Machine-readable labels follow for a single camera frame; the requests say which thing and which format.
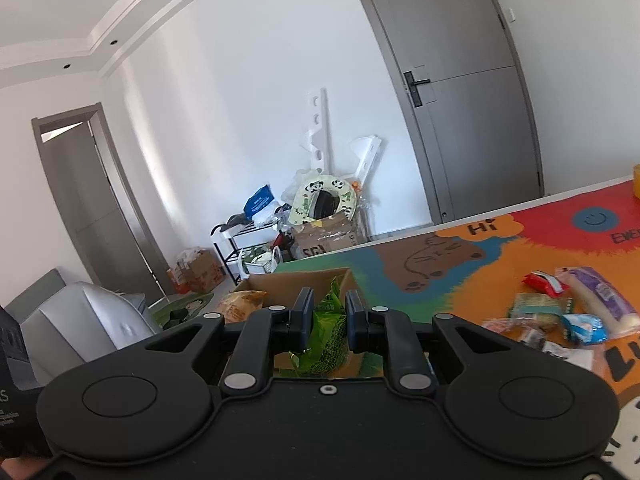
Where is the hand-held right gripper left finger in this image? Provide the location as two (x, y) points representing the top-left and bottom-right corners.
(145, 287), (316, 397)

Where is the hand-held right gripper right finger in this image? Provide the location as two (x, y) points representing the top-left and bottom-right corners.
(345, 289), (507, 398)

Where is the purple and white snack packet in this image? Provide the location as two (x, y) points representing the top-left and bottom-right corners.
(556, 266), (640, 339)

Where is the yellow snack packet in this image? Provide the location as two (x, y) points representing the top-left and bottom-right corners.
(215, 291), (269, 324)

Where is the white shopping bag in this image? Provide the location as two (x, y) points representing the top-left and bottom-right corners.
(239, 246), (281, 277)

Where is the large taped cardboard box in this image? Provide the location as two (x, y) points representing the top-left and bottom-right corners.
(290, 212), (368, 260)

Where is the grey covered sofa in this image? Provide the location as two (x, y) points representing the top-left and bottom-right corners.
(2, 267), (161, 363)

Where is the black metal shoe rack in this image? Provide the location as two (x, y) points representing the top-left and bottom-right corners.
(210, 220), (281, 286)

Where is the small printed cardboard box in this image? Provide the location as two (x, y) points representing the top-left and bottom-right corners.
(167, 247), (225, 295)

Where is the green floor rug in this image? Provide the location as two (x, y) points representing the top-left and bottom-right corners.
(151, 291), (216, 328)

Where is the blue plastic bag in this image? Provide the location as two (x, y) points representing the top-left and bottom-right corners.
(243, 185), (279, 218)

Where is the colourful cartoon play mat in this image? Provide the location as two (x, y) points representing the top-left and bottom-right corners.
(272, 177), (640, 480)

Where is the green and beige snack packet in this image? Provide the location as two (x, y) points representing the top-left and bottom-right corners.
(509, 292), (571, 331)

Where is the white board with holes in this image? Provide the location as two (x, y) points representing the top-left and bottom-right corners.
(299, 87), (332, 177)

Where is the grey open doorway door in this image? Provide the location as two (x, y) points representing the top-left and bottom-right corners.
(31, 103), (172, 307)

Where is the red snack packet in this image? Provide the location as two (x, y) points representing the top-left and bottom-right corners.
(522, 270), (571, 296)

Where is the blue and white snack packet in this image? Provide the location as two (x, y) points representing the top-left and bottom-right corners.
(561, 313), (609, 345)

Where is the grey room door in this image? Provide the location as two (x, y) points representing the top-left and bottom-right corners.
(344, 0), (546, 226)

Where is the panda print seat ring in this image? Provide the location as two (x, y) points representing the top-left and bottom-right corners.
(289, 174), (359, 225)

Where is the white plastic bracket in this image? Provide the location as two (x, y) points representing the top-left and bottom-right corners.
(349, 135), (385, 186)

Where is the black door handle lock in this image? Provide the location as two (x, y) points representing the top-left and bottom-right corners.
(403, 71), (432, 107)

